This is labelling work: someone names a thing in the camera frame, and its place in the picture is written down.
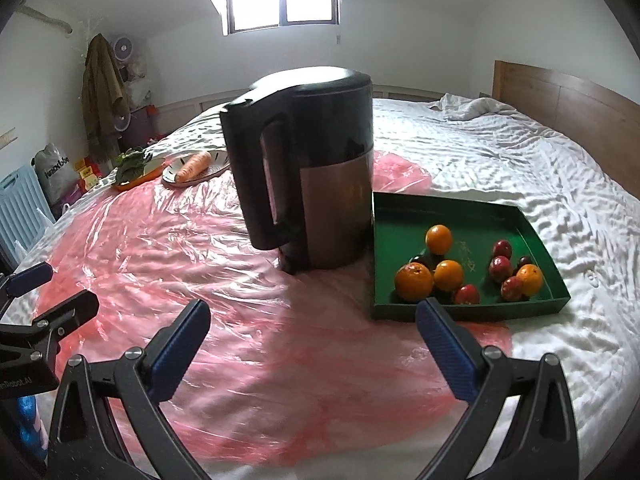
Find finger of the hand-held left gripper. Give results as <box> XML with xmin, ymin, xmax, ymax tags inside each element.
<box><xmin>31</xmin><ymin>290</ymin><xmax>100</xmax><ymax>356</ymax></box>
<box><xmin>0</xmin><ymin>262</ymin><xmax>54</xmax><ymax>306</ymax></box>

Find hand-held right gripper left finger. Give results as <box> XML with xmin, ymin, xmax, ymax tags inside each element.
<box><xmin>46</xmin><ymin>299</ymin><xmax>212</xmax><ymax>480</ymax></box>

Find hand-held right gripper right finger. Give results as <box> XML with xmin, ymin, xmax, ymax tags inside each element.
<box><xmin>416</xmin><ymin>297</ymin><xmax>579</xmax><ymax>480</ymax></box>

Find red plum back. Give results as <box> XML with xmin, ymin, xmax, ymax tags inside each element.
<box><xmin>453</xmin><ymin>284</ymin><xmax>481</xmax><ymax>306</ymax></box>

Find red plum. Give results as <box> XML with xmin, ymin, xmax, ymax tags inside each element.
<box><xmin>500</xmin><ymin>276</ymin><xmax>525</xmax><ymax>302</ymax></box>
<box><xmin>453</xmin><ymin>284</ymin><xmax>481</xmax><ymax>306</ymax></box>

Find orange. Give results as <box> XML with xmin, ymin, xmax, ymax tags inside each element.
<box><xmin>516</xmin><ymin>263</ymin><xmax>544</xmax><ymax>297</ymax></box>
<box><xmin>433</xmin><ymin>259</ymin><xmax>465</xmax><ymax>292</ymax></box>
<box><xmin>395</xmin><ymin>263</ymin><xmax>434</xmax><ymax>303</ymax></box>
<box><xmin>425</xmin><ymin>224</ymin><xmax>453</xmax><ymax>255</ymax></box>

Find green tray box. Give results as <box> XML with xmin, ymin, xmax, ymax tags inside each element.
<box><xmin>371</xmin><ymin>191</ymin><xmax>571</xmax><ymax>322</ymax></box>

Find person's left hand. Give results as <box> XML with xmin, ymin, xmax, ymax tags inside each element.
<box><xmin>15</xmin><ymin>395</ymin><xmax>51</xmax><ymax>456</ymax></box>

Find pink plastic sheet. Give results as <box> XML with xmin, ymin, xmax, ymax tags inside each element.
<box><xmin>0</xmin><ymin>152</ymin><xmax>513</xmax><ymax>463</ymax></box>

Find grey bag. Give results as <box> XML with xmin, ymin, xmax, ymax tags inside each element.
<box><xmin>32</xmin><ymin>142</ymin><xmax>73</xmax><ymax>201</ymax></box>

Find yellow boxes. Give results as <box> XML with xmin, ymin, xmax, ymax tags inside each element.
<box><xmin>72</xmin><ymin>157</ymin><xmax>101</xmax><ymax>191</ymax></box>

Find orange plate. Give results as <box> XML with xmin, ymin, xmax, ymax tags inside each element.
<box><xmin>111</xmin><ymin>157</ymin><xmax>166</xmax><ymax>191</ymax></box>

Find green leafy vegetable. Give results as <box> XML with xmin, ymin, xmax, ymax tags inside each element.
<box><xmin>115</xmin><ymin>146</ymin><xmax>153</xmax><ymax>183</ymax></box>

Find maroon cabinet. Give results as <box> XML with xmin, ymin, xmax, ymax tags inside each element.
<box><xmin>120</xmin><ymin>104</ymin><xmax>161</xmax><ymax>153</ymax></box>

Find striped white plate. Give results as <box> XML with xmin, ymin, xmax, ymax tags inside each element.
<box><xmin>161</xmin><ymin>150</ymin><xmax>232</xmax><ymax>188</ymax></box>

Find carrot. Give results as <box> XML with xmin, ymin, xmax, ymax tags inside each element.
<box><xmin>175</xmin><ymin>151</ymin><xmax>212</xmax><ymax>182</ymax></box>

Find brown coat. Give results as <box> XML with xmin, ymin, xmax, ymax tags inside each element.
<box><xmin>81</xmin><ymin>33</ymin><xmax>130</xmax><ymax>136</ymax></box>

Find white radiator cover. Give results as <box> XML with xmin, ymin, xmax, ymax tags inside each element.
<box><xmin>155</xmin><ymin>85</ymin><xmax>446</xmax><ymax>126</ymax></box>

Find white crumpled cloth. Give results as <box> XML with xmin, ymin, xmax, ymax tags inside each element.
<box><xmin>427</xmin><ymin>92</ymin><xmax>521</xmax><ymax>122</ymax></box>

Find wooden headboard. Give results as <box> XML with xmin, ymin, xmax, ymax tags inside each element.
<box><xmin>492</xmin><ymin>60</ymin><xmax>640</xmax><ymax>196</ymax></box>

